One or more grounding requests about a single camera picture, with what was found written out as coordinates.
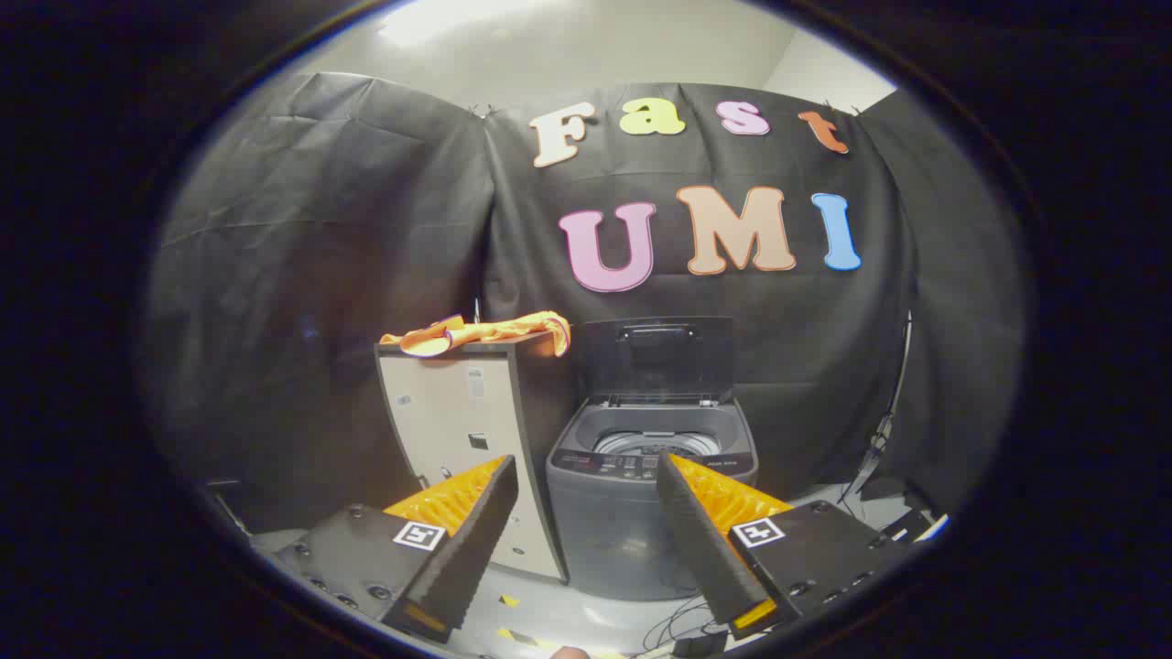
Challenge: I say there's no grey washing machine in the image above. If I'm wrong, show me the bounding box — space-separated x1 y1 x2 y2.
546 395 759 603

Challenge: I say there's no black backdrop cloth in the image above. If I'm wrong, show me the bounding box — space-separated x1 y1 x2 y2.
146 71 1026 550

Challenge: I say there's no beige cabinet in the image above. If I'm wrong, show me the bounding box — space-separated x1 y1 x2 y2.
374 331 580 585

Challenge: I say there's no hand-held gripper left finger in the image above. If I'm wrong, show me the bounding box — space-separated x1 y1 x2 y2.
275 455 519 643

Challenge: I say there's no yellow black floor tape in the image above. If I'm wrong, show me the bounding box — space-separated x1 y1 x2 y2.
496 593 543 645

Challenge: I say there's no orange button shirt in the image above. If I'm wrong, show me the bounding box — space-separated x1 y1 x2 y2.
379 311 572 358

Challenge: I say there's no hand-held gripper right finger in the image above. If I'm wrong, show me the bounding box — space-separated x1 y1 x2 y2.
656 451 917 640

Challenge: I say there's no thin white stand pole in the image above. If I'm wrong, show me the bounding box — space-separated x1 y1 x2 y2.
838 311 915 524

